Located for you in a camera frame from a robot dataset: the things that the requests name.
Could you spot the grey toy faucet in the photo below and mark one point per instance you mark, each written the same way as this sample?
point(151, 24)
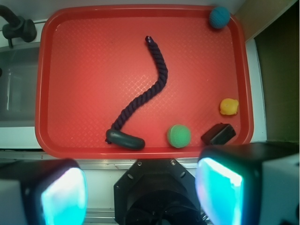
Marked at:
point(17, 27)

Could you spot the green rubber ball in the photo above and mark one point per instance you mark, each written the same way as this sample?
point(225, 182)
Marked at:
point(179, 136)

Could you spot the dark green toy cucumber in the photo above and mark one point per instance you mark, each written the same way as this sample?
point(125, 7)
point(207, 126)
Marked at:
point(124, 140)

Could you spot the blue knitted ball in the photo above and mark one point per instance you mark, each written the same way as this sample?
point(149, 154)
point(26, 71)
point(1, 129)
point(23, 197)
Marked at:
point(219, 17)

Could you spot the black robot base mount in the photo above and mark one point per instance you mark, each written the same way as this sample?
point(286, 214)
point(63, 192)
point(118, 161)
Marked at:
point(157, 192)

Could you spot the yellow rubber duck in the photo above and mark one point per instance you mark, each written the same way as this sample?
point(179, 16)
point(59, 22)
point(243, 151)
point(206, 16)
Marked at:
point(229, 106)

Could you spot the black box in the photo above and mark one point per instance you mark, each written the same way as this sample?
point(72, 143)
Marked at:
point(219, 134)

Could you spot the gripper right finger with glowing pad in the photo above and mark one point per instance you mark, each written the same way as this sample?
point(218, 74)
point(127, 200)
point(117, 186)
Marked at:
point(250, 184)

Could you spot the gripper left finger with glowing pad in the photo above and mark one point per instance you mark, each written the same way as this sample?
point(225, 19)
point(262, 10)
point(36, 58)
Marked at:
point(50, 192)

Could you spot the red plastic tray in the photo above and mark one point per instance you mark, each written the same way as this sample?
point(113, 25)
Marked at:
point(94, 60)

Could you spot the brown cardboard panel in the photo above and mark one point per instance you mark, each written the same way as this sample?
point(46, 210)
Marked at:
point(272, 33)

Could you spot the grey toy sink basin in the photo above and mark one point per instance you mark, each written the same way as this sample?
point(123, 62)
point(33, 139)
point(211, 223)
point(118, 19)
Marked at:
point(18, 83)

